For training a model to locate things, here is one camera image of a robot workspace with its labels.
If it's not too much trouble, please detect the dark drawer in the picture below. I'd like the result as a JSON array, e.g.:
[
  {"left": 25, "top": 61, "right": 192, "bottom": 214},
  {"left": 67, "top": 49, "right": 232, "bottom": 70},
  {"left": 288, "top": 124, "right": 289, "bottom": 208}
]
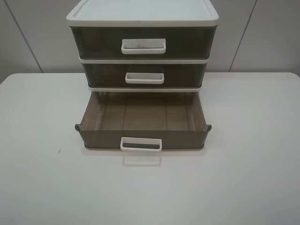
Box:
[
  {"left": 71, "top": 27, "right": 216, "bottom": 60},
  {"left": 83, "top": 64, "right": 206, "bottom": 89},
  {"left": 75, "top": 92, "right": 211, "bottom": 152}
]

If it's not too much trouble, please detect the white plastic drawer cabinet frame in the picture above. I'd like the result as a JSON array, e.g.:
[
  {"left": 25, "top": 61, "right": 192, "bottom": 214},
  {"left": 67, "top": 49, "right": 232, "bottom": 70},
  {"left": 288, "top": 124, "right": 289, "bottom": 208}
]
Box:
[{"left": 66, "top": 0, "right": 219, "bottom": 92}]

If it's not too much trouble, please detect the dark top drawer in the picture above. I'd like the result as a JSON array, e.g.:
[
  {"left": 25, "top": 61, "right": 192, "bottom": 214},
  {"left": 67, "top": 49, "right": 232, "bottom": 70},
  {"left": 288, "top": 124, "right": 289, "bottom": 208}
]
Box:
[{"left": 71, "top": 27, "right": 216, "bottom": 60}]

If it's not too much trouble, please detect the dark middle drawer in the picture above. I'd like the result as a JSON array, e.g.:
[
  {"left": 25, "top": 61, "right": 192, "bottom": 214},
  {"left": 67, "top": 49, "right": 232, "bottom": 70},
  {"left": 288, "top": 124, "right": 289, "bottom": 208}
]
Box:
[{"left": 83, "top": 64, "right": 206, "bottom": 89}]

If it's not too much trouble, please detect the dark bottom drawer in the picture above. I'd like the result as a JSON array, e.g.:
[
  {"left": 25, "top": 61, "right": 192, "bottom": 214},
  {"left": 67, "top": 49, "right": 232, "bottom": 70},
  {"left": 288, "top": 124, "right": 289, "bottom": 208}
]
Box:
[{"left": 75, "top": 92, "right": 211, "bottom": 152}]

